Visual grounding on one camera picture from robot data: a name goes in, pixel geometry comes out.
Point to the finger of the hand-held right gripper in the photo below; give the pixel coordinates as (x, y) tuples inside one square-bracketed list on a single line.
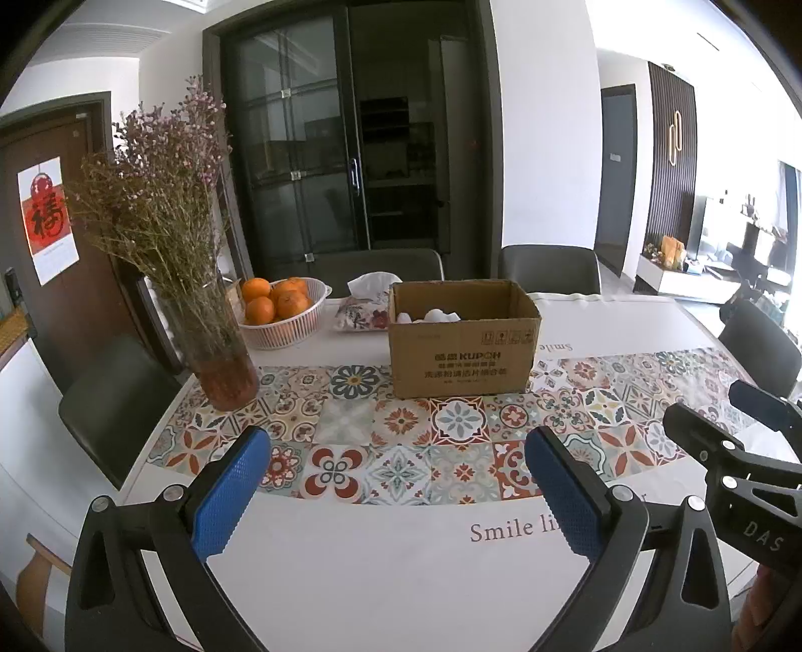
[(767, 401), (702, 436)]

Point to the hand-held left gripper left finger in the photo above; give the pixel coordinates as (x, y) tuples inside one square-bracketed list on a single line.
[(232, 489)]

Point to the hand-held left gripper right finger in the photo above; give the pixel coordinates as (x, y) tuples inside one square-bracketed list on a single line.
[(564, 495)]

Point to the brown cardboard box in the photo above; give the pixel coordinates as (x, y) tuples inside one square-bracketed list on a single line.
[(463, 363)]

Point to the white cotton ball plush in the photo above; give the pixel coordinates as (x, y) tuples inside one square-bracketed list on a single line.
[(432, 315)]

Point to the person's right forearm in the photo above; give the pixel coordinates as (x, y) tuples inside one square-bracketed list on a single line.
[(777, 614)]

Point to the grey dining chair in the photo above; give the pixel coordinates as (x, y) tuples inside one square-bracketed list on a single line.
[(119, 401), (376, 273), (548, 269), (761, 345)]

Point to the glass vase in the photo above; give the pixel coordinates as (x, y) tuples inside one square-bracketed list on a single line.
[(222, 370)]

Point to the white tv cabinet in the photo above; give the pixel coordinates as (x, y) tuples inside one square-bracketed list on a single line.
[(683, 285)]

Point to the white plastic fruit basket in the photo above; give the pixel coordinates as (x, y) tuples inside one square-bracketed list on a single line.
[(282, 332)]

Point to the patterned tile print tablecloth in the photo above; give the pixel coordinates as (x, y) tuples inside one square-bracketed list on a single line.
[(388, 564)]

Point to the yellow bag on cabinet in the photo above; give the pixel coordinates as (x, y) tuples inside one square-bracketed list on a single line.
[(673, 252)]

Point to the orange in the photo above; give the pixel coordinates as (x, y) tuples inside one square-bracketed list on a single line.
[(260, 311), (293, 304), (294, 285), (257, 289)]

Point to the wooden chair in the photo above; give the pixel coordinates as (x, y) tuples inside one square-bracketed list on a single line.
[(41, 577)]

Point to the floral tissue pack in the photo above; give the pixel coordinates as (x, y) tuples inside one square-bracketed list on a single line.
[(366, 307)]

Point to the brown wooden door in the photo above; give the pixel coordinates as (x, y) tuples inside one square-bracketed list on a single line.
[(94, 301)]

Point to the dark interior door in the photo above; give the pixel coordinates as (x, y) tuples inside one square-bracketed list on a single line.
[(615, 182)]

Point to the dried flower bunch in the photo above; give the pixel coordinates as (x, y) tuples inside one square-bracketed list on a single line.
[(156, 194)]

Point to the black framed glass sliding door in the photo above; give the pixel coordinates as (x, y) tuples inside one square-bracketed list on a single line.
[(351, 138)]

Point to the dark slatted wall panel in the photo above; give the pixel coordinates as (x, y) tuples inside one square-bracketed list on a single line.
[(671, 157)]

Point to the red white wall calendar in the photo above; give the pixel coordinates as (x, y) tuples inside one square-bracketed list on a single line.
[(47, 219)]

